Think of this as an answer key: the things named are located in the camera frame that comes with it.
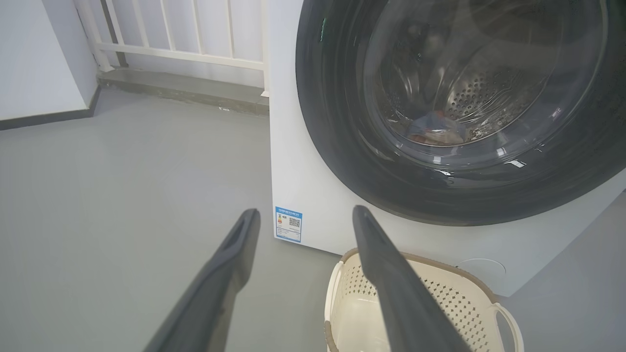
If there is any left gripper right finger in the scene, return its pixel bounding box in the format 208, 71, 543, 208
352, 205, 472, 352

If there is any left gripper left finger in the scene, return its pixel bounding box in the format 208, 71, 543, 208
143, 209, 261, 352

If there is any cream printed garment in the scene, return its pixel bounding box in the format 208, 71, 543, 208
422, 130, 464, 146

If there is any blue bear-print garment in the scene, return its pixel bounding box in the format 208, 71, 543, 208
408, 110, 468, 142

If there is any black round glass washer door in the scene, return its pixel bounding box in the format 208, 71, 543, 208
295, 0, 626, 226

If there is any cream perforated laundry basket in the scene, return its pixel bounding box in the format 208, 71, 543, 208
324, 247, 524, 352

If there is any white front-load washing machine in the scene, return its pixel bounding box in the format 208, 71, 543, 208
268, 0, 626, 297

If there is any oval washer filter hatch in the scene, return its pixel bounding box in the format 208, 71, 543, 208
455, 258, 507, 284

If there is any blue energy label sticker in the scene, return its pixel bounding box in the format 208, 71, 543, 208
274, 206, 303, 243

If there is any grey concrete sill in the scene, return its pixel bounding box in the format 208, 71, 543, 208
96, 67, 269, 116

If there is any white railing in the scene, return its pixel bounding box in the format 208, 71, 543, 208
73, 0, 270, 97

